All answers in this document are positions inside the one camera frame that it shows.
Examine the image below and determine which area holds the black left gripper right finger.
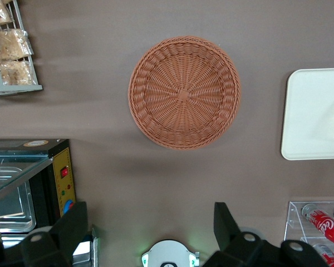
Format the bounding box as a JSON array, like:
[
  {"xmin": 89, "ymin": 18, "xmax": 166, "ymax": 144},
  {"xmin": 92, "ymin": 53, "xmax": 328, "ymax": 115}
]
[{"xmin": 202, "ymin": 201, "xmax": 282, "ymax": 267}]

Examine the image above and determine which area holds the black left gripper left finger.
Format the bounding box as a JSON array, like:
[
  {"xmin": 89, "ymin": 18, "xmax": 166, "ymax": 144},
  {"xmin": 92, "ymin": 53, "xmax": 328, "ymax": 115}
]
[{"xmin": 19, "ymin": 201, "xmax": 89, "ymax": 267}]

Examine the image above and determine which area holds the metal oven tray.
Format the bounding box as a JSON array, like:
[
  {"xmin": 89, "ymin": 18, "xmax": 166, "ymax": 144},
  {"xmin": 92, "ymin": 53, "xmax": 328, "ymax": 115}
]
[{"xmin": 0, "ymin": 166, "xmax": 36, "ymax": 234}]

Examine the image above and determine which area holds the cream plastic tray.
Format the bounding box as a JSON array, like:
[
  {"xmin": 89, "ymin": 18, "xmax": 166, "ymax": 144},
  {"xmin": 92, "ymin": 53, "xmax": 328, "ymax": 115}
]
[{"xmin": 280, "ymin": 67, "xmax": 334, "ymax": 161}]

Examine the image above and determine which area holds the brown round wicker basket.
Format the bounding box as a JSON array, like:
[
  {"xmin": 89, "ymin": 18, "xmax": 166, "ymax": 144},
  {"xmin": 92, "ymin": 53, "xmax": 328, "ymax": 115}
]
[{"xmin": 127, "ymin": 34, "xmax": 242, "ymax": 151}]

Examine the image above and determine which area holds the glass door oven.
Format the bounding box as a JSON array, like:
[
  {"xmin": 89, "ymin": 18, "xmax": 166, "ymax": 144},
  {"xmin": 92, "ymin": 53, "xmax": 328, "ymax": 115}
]
[{"xmin": 0, "ymin": 138, "xmax": 77, "ymax": 243}]

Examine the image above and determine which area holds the clear acrylic bottle rack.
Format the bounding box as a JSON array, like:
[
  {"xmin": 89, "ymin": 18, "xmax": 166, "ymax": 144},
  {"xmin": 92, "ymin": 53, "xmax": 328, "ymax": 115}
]
[{"xmin": 283, "ymin": 200, "xmax": 334, "ymax": 267}]

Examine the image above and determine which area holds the red cola bottle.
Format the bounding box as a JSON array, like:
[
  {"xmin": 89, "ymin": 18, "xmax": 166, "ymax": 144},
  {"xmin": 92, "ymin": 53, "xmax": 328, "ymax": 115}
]
[
  {"xmin": 301, "ymin": 203, "xmax": 334, "ymax": 250},
  {"xmin": 312, "ymin": 243, "xmax": 334, "ymax": 267}
]

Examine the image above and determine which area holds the grey wire rack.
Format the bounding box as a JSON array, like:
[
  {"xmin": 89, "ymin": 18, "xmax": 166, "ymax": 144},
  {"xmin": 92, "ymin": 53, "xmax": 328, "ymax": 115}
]
[{"xmin": 0, "ymin": 0, "xmax": 43, "ymax": 98}]

